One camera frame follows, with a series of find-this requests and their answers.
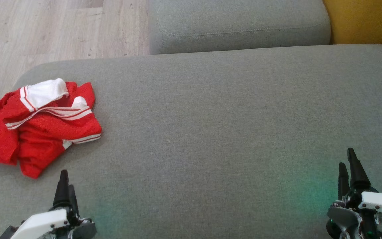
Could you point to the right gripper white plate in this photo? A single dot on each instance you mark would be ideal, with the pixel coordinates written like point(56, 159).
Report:
point(380, 202)

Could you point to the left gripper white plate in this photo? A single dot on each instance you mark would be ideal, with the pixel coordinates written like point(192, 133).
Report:
point(41, 224)

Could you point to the red white-striped shorts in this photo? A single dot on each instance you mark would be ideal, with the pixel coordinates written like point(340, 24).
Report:
point(55, 131)

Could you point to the grey fabric sofa back cushion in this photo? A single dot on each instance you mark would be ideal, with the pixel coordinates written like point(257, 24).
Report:
point(237, 23)

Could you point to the grey fabric sofa seat cushion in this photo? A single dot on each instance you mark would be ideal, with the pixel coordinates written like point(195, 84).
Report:
point(227, 132)

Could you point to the mustard yellow cushion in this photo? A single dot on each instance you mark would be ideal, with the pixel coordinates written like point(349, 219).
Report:
point(366, 20)

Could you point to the red shirt with white sleeves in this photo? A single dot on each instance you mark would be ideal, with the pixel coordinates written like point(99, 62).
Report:
point(45, 91)

